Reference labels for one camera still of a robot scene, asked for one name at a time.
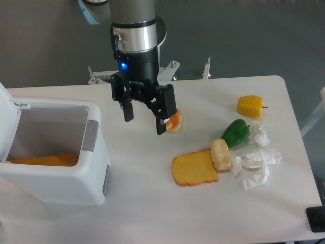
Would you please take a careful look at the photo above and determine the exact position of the pale fried patty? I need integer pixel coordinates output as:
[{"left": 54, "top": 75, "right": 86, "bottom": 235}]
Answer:
[{"left": 210, "top": 138, "right": 232, "bottom": 171}]

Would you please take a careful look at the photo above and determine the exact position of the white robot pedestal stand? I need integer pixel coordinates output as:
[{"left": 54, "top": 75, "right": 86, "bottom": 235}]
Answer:
[{"left": 88, "top": 15, "right": 212, "bottom": 85}]

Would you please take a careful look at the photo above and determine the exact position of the yellow bell pepper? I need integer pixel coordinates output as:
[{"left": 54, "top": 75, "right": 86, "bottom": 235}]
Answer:
[{"left": 237, "top": 95, "right": 268, "bottom": 118}]

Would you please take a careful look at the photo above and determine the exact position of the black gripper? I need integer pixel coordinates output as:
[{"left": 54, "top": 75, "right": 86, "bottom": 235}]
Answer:
[{"left": 111, "top": 47, "right": 177, "bottom": 135}]

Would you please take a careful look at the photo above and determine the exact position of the white plastic trash can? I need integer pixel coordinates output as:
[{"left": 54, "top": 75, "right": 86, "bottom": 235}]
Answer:
[{"left": 1, "top": 95, "right": 110, "bottom": 205}]

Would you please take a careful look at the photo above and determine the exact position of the crumpled white tissue upper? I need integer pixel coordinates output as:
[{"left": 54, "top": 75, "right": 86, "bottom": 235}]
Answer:
[{"left": 248, "top": 124, "right": 270, "bottom": 148}]

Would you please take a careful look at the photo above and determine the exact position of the green bell pepper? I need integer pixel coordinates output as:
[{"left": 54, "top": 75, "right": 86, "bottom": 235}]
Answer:
[{"left": 221, "top": 119, "right": 250, "bottom": 148}]

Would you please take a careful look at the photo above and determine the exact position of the crumpled white tissue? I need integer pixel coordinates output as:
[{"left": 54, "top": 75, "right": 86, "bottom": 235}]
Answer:
[
  {"left": 248, "top": 124, "right": 270, "bottom": 148},
  {"left": 231, "top": 147, "right": 282, "bottom": 190}
]

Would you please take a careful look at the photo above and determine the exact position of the orange toast slice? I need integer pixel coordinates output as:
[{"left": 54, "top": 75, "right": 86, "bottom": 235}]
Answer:
[{"left": 171, "top": 148, "right": 219, "bottom": 187}]

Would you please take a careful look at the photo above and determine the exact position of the knotted bread roll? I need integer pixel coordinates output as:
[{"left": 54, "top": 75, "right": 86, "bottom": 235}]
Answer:
[{"left": 166, "top": 109, "right": 183, "bottom": 133}]

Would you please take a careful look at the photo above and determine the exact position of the black device at edge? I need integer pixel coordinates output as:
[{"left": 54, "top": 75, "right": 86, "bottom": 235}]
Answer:
[{"left": 306, "top": 206, "right": 325, "bottom": 233}]

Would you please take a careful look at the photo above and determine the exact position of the orange bread inside trash can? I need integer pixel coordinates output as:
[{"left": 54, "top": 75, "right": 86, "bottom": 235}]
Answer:
[{"left": 10, "top": 153, "right": 79, "bottom": 167}]

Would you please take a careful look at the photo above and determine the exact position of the white trash can lid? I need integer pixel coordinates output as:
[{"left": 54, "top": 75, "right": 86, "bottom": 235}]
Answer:
[{"left": 0, "top": 84, "right": 30, "bottom": 162}]

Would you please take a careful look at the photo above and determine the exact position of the crumpled white tissue lower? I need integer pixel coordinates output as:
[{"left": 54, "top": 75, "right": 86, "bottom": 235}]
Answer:
[{"left": 231, "top": 147, "right": 282, "bottom": 190}]

